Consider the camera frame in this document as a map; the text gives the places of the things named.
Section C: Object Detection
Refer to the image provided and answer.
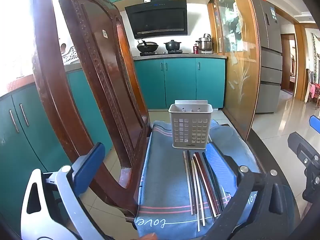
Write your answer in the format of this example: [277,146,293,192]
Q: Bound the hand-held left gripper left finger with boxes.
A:
[20,142,111,240]

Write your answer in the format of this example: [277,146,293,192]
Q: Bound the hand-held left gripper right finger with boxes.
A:
[204,142,300,240]

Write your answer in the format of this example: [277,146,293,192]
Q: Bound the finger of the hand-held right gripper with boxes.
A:
[309,115,320,130]
[287,132,320,203]

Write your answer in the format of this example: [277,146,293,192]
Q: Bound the grey plastic utensil holder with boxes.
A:
[168,100,213,150]

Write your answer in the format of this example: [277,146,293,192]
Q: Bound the blue striped towel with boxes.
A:
[134,120,265,240]

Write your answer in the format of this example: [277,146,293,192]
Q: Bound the silver refrigerator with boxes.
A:
[251,0,283,114]

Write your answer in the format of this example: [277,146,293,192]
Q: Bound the carved wooden chair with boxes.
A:
[29,0,302,228]

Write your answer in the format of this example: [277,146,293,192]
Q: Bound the teal base cabinets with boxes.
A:
[134,57,227,110]
[0,69,113,230]

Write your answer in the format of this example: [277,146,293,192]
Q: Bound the white perforated basket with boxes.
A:
[62,44,81,65]

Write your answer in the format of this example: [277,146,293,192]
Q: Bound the kitchen countertop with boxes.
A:
[132,53,228,61]

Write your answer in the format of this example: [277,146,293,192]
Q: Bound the large steel pot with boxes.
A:
[196,37,214,51]

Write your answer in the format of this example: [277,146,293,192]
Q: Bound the gas stove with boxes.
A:
[139,51,183,56]

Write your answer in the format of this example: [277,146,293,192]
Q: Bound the black lidded pot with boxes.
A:
[164,39,181,52]

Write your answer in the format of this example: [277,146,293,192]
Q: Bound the black wok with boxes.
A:
[137,39,159,53]

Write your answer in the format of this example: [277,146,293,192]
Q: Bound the black range hood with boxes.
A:
[124,0,188,40]

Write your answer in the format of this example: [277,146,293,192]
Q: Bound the wooden door frame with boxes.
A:
[294,22,309,103]

